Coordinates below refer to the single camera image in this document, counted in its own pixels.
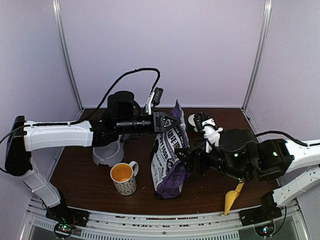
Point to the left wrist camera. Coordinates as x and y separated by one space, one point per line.
158 92

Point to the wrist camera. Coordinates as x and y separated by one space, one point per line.
199 118
158 92

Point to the right arm base board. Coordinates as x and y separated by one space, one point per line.
263 220

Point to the dark blue white bowl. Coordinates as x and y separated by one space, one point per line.
193 122

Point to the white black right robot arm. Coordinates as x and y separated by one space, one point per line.
237 154

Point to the aluminium front rail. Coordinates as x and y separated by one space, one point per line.
205 226

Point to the aluminium corner post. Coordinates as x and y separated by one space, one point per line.
65 53
264 30

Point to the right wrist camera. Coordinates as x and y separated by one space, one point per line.
199 118

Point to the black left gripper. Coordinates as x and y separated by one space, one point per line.
158 121

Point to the grey double pet feeder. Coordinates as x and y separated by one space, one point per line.
110 154

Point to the yellow plastic scoop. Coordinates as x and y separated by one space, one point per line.
231 196

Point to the right aluminium corner post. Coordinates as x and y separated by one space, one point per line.
264 30

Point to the white mug yellow inside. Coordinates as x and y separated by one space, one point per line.
123 176

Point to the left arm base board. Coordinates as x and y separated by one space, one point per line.
68 221

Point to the purple pet food bag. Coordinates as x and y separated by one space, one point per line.
167 179

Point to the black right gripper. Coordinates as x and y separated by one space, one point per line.
193 154

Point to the left aluminium corner post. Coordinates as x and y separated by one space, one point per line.
65 53

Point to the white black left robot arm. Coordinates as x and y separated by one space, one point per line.
122 116

